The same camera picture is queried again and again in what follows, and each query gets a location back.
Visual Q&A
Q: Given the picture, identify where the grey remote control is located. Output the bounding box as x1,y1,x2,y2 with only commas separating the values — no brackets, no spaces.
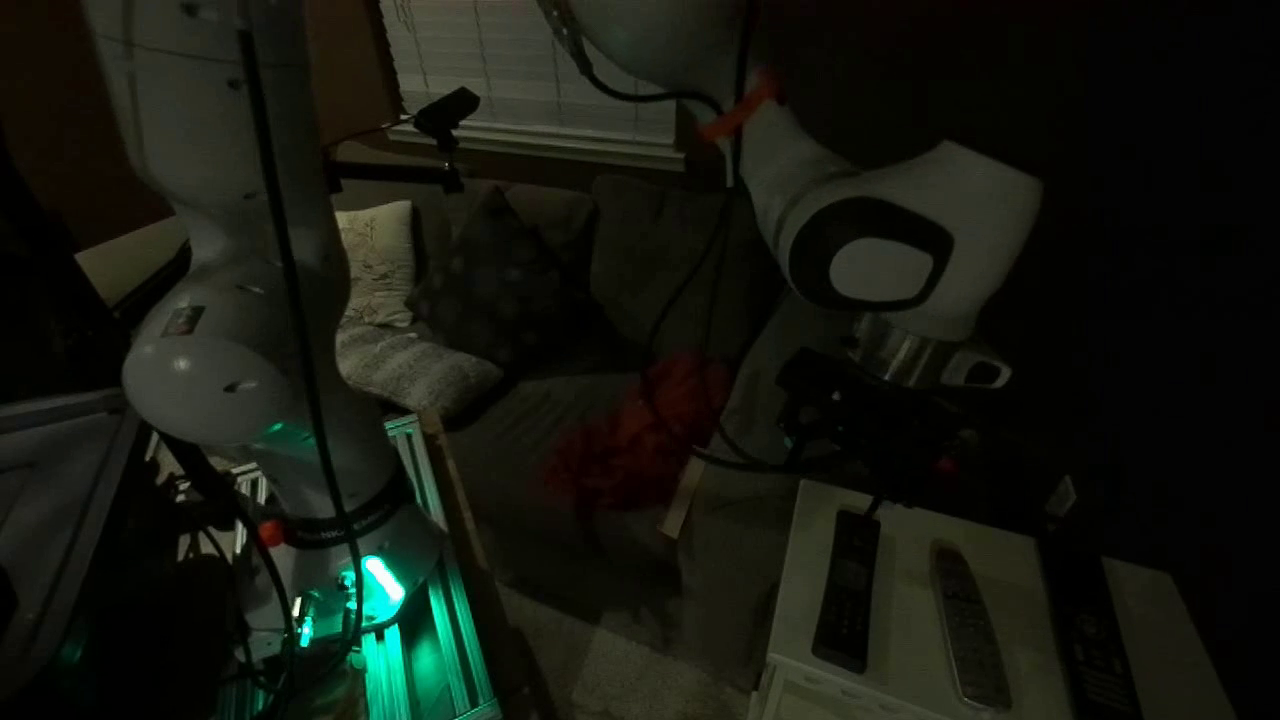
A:
929,540,1014,712

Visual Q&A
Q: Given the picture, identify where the long black remote control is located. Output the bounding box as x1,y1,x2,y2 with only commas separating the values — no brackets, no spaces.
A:
1040,535,1143,720

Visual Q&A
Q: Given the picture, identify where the red blanket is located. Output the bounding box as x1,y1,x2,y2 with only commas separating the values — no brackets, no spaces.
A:
545,351,737,517

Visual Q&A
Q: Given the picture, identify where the dark grey sofa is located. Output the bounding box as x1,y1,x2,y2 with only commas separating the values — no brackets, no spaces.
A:
330,175,861,621

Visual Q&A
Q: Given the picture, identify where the dark patterned pillow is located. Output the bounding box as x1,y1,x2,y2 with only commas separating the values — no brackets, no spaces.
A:
418,184,603,369

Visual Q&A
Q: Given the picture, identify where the grey knit cushion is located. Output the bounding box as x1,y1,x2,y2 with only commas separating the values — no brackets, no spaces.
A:
335,322,505,418

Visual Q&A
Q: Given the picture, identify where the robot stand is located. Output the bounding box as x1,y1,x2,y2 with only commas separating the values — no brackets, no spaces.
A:
0,388,503,720

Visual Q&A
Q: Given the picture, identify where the window with white blinds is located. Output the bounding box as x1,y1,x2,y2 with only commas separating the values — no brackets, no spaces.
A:
378,0,693,171

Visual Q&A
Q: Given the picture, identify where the white patterned pillow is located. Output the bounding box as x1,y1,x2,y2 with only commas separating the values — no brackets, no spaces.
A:
334,200,417,330

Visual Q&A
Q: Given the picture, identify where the camera on mount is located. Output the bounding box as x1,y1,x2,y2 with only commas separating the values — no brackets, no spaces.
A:
322,86,482,197

